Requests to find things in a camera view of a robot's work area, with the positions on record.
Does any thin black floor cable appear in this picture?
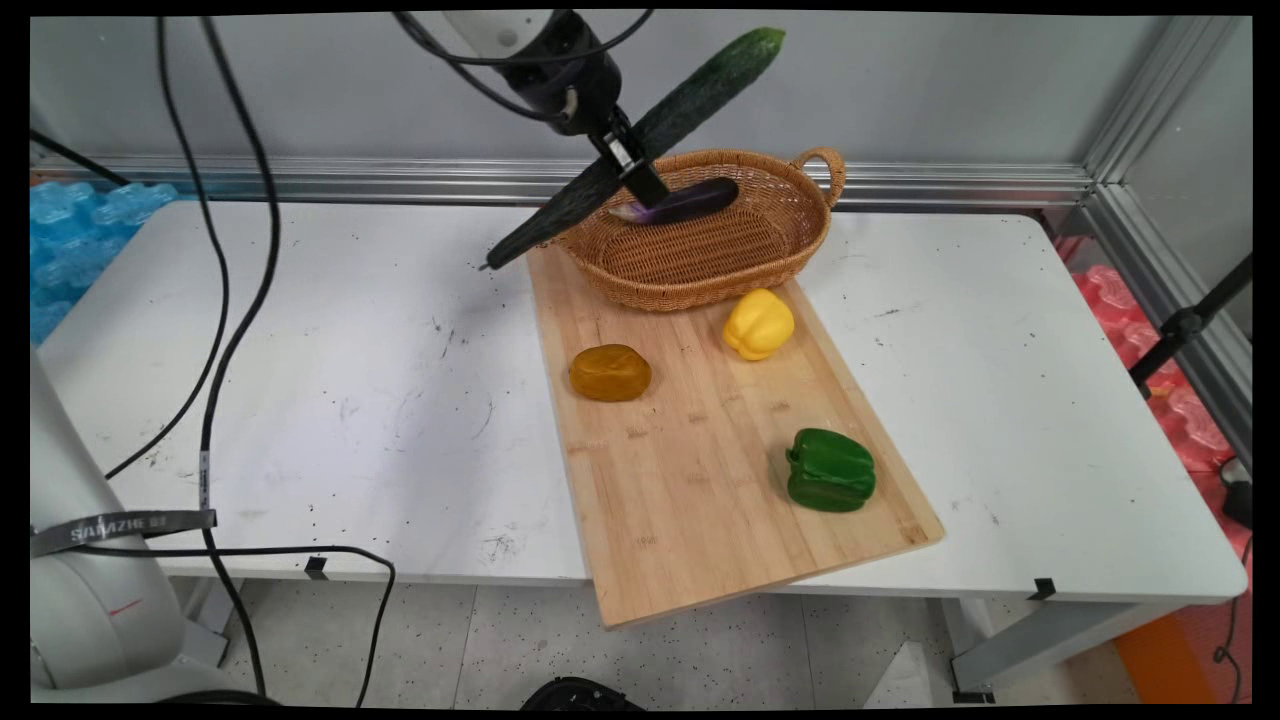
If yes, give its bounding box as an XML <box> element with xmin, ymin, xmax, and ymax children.
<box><xmin>1212</xmin><ymin>538</ymin><xmax>1253</xmax><ymax>701</ymax></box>

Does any dark green cucumber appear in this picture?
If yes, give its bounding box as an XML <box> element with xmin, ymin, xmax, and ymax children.
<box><xmin>484</xmin><ymin>27</ymin><xmax>787</xmax><ymax>272</ymax></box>

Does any black round floor object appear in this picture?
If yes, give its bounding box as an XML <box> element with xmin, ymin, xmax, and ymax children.
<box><xmin>520</xmin><ymin>677</ymin><xmax>647</xmax><ymax>711</ymax></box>

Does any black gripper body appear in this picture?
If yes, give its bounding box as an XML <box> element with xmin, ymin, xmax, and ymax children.
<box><xmin>498</xmin><ymin>10</ymin><xmax>623</xmax><ymax>137</ymax></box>

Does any purple eggplant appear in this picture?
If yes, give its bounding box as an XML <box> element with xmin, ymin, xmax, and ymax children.
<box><xmin>608</xmin><ymin>178</ymin><xmax>741</xmax><ymax>226</ymax></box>

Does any black background cable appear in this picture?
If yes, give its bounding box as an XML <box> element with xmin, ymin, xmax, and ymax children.
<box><xmin>30</xmin><ymin>128</ymin><xmax>131</xmax><ymax>187</ymax></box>

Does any thick black labelled cable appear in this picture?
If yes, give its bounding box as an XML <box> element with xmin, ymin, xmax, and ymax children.
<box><xmin>197</xmin><ymin>15</ymin><xmax>283</xmax><ymax>698</ymax></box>

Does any green bell pepper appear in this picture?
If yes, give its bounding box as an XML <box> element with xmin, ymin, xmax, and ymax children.
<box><xmin>785</xmin><ymin>428</ymin><xmax>878</xmax><ymax>514</ymax></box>

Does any black cable below table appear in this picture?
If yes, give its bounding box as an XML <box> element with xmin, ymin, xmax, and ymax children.
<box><xmin>60</xmin><ymin>543</ymin><xmax>397</xmax><ymax>707</ymax></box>

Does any slanted aluminium frame rail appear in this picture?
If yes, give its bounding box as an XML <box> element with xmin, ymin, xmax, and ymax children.
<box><xmin>1082</xmin><ymin>15</ymin><xmax>1253</xmax><ymax>471</ymax></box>

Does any black tripod stand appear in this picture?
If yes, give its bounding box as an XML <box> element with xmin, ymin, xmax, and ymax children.
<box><xmin>1129</xmin><ymin>255</ymin><xmax>1253</xmax><ymax>401</ymax></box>

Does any grey table leg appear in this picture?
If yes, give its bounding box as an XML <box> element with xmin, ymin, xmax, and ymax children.
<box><xmin>940</xmin><ymin>597</ymin><xmax>1191</xmax><ymax>703</ymax></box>
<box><xmin>172</xmin><ymin>575</ymin><xmax>247</xmax><ymax>669</ymax></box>

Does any brown glossy bread roll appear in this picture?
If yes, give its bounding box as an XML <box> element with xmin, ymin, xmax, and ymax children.
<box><xmin>569</xmin><ymin>344</ymin><xmax>653</xmax><ymax>403</ymax></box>

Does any yellow bell pepper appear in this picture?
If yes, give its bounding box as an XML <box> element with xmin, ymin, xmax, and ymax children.
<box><xmin>723</xmin><ymin>289</ymin><xmax>797</xmax><ymax>362</ymax></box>

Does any woven wicker basket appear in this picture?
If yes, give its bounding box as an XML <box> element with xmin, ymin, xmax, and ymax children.
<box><xmin>545</xmin><ymin>147</ymin><xmax>848</xmax><ymax>313</ymax></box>

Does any grey velcro strap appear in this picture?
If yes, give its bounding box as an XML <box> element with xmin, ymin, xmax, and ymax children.
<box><xmin>30</xmin><ymin>508</ymin><xmax>219</xmax><ymax>559</ymax></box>

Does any red foam mat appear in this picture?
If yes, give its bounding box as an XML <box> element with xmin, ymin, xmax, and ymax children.
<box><xmin>1052</xmin><ymin>235</ymin><xmax>1252</xmax><ymax>561</ymax></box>

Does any long aluminium frame rail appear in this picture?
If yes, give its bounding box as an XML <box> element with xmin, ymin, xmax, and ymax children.
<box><xmin>30</xmin><ymin>153</ymin><xmax>1097</xmax><ymax>212</ymax></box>

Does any blue foam mat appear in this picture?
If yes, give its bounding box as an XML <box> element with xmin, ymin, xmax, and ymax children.
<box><xmin>30</xmin><ymin>180</ymin><xmax>181</xmax><ymax>346</ymax></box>

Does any bamboo cutting board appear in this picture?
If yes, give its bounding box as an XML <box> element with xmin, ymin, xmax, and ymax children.
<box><xmin>526</xmin><ymin>240</ymin><xmax>946</xmax><ymax>629</ymax></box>

